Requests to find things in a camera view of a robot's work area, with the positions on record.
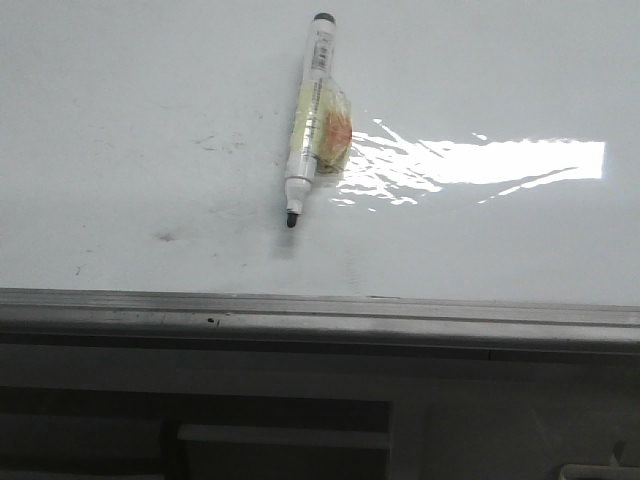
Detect white whiteboard marker with tape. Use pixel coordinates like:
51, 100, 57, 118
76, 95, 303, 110
284, 12, 352, 228

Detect white whiteboard with aluminium frame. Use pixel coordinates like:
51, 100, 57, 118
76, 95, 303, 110
1, 1, 639, 355

